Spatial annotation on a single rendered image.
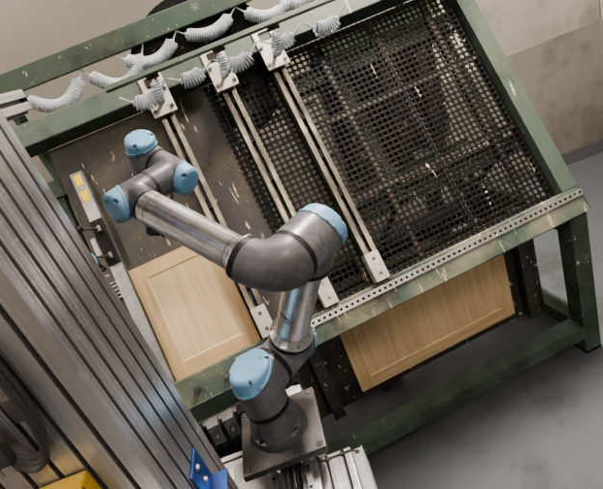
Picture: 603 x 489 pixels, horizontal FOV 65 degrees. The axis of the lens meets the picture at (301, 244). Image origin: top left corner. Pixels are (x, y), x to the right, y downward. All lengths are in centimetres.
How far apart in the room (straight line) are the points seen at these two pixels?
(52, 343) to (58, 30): 333
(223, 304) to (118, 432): 121
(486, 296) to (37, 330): 218
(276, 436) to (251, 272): 53
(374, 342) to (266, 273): 154
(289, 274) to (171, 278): 119
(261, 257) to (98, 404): 36
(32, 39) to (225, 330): 268
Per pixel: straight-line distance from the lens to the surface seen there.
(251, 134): 207
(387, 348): 242
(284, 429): 129
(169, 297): 202
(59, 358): 77
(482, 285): 254
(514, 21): 440
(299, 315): 113
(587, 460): 245
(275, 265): 88
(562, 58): 464
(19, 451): 90
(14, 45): 405
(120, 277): 205
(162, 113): 210
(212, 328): 200
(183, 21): 267
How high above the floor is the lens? 196
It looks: 24 degrees down
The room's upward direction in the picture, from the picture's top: 22 degrees counter-clockwise
